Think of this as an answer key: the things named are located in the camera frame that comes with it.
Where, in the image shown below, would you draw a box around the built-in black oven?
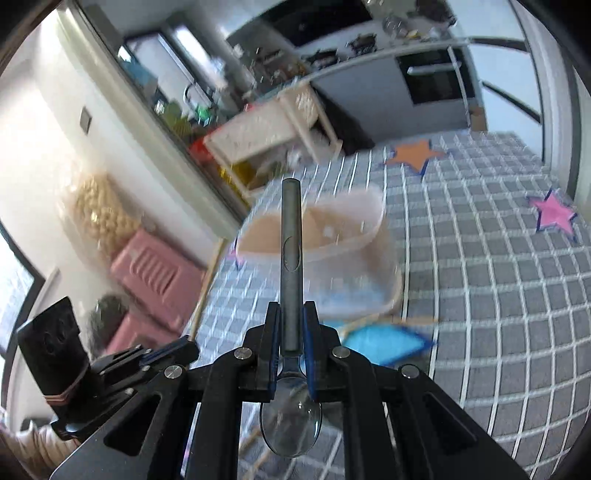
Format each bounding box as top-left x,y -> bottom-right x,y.
396,47 -> 477,105

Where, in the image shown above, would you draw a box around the pink star sticker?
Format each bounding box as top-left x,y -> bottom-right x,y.
527,189 -> 578,243

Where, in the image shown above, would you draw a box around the kitchen counter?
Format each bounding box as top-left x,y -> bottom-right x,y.
273,38 -> 470,89

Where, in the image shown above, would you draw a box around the grey checked tablecloth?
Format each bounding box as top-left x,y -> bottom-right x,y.
184,131 -> 591,480

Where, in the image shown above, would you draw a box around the dark metal spoon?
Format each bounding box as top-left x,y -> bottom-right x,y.
259,178 -> 322,459

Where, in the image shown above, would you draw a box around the orange star sticker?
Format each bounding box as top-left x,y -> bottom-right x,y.
385,139 -> 447,177

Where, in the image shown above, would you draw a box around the pink plastic stool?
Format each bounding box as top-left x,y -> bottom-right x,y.
105,229 -> 205,354

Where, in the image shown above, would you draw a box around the blue star sticker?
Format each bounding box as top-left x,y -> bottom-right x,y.
338,324 -> 434,366

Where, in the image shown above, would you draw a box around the beige utensil holder caddy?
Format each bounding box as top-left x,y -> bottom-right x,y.
236,181 -> 403,321

